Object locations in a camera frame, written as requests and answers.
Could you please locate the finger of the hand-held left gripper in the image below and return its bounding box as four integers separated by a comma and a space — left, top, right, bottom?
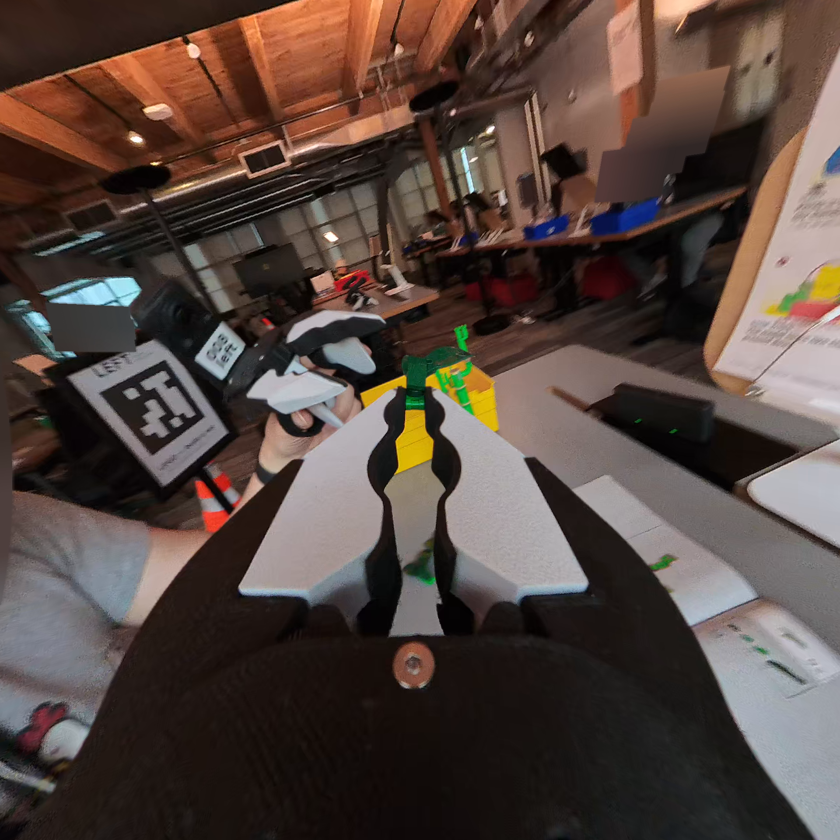
246, 369, 350, 431
283, 310, 388, 376

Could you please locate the long wooden workbench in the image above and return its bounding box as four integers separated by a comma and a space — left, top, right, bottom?
453, 187, 749, 258

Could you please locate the wooden clipboard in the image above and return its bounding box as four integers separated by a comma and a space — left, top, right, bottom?
703, 128, 809, 395

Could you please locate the black disc pole stand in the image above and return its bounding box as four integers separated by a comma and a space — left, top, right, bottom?
408, 80, 519, 336
98, 164, 221, 316

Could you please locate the black power box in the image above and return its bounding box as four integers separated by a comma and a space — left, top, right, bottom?
610, 382, 716, 444

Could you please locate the white ceiling vent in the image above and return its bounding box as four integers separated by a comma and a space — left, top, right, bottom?
238, 140, 291, 178

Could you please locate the red plastic bin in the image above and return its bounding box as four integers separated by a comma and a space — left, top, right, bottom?
581, 257, 634, 299
467, 272, 539, 308

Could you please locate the dark green lego plant piece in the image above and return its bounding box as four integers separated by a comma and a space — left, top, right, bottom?
402, 346, 472, 411

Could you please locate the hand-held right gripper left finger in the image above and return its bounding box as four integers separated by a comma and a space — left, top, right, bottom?
238, 387, 403, 635

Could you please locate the person's left hand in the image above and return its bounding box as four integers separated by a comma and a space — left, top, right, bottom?
258, 377, 363, 487

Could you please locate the white lego instruction booklet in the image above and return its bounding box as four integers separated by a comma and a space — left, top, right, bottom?
571, 476, 837, 703

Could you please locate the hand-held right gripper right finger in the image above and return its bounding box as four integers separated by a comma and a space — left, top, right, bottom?
425, 387, 589, 635

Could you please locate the printed instruction sheet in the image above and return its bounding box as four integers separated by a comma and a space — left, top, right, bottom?
712, 66, 840, 421

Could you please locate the orange traffic cone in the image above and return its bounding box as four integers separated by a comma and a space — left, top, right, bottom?
193, 462, 242, 534

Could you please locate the light green lego plant stem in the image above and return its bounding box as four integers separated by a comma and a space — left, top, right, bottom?
438, 325, 475, 416

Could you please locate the yellow plastic bin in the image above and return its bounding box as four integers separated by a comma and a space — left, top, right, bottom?
360, 364, 500, 473

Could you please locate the black monitor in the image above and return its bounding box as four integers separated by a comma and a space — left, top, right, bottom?
233, 244, 304, 299

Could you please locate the small wooden table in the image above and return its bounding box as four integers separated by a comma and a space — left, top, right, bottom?
311, 285, 441, 322

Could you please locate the white paper notice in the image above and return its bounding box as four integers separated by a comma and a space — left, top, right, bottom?
607, 0, 647, 93

